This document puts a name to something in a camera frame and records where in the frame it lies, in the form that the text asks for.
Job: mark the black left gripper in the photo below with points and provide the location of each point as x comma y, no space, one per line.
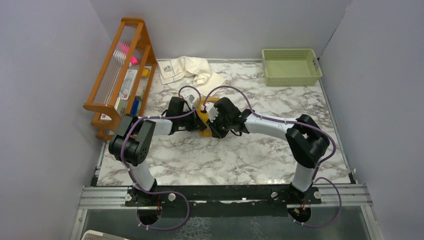
196,123

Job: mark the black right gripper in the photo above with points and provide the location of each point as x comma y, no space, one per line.
216,133

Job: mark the yellow brown bear towel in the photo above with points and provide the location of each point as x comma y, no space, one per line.
203,116

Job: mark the cream white towel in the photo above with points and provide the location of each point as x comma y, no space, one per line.
203,77

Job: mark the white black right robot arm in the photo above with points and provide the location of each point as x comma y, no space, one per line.
305,139

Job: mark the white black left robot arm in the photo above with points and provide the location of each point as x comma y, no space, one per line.
132,140

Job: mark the blue item in rack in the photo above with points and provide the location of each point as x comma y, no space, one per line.
135,107

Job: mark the wooden rack with rods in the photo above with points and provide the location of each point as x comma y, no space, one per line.
127,73

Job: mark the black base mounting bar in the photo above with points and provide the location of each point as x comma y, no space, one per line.
215,201

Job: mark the green perforated plastic basket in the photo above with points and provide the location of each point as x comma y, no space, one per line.
290,67

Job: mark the white tray corner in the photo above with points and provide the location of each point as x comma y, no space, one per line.
97,235

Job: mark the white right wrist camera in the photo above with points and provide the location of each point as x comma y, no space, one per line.
211,111

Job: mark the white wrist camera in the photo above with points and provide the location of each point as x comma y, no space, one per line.
191,101
211,111

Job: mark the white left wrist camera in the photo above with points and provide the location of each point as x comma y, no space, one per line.
191,101

